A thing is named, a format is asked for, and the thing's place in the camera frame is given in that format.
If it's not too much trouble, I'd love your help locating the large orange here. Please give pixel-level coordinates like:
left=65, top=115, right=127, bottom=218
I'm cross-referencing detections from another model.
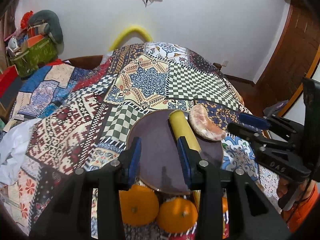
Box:
left=119, top=185, right=159, bottom=226
left=156, top=198, right=198, bottom=233

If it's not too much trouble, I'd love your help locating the large orange far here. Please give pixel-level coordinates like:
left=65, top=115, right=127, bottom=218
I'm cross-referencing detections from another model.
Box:
left=119, top=185, right=159, bottom=226

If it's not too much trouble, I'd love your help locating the operator hand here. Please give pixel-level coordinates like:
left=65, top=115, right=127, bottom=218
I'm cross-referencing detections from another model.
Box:
left=277, top=178, right=290, bottom=198

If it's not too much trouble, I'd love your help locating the small tangerine back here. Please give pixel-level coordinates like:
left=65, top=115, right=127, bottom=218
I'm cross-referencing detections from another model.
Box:
left=222, top=197, right=228, bottom=213

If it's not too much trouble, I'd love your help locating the brown wooden door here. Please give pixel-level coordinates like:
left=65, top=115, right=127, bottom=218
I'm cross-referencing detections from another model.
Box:
left=256, top=4, right=319, bottom=114

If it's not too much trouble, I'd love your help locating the green cardboard box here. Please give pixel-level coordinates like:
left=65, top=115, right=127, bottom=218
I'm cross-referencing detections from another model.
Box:
left=10, top=37, right=57, bottom=78

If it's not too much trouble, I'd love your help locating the sugarcane piece green yellow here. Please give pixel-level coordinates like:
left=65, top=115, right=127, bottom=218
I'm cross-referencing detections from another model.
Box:
left=169, top=110, right=201, bottom=153

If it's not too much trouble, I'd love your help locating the red box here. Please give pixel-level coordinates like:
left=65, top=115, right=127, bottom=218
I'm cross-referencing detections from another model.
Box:
left=0, top=64, right=18, bottom=97

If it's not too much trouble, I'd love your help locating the grey neck pillow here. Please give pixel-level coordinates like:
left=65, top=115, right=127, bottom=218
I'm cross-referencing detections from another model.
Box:
left=28, top=10, right=63, bottom=44

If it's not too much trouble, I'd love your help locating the large orange near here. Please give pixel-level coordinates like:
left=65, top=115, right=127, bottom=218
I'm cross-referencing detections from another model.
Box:
left=156, top=198, right=198, bottom=233

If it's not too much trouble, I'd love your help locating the patchwork patterned bedspread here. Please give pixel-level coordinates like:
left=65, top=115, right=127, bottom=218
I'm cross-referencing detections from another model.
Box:
left=0, top=42, right=281, bottom=240

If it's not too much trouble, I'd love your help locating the purple ceramic plate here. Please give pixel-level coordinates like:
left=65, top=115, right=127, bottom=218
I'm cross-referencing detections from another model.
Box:
left=126, top=109, right=224, bottom=195

